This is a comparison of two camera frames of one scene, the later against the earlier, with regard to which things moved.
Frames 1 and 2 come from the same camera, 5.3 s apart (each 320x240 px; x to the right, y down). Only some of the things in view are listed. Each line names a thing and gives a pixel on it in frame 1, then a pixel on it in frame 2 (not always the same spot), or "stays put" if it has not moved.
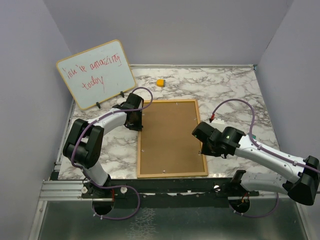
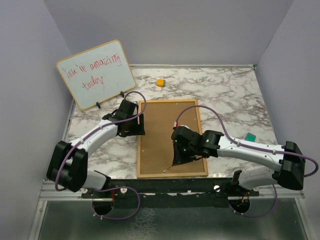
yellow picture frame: [167, 146] stays put
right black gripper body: [207, 149] to [184, 154]
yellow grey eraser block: [160, 82] stays put
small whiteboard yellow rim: [97, 74] stays put
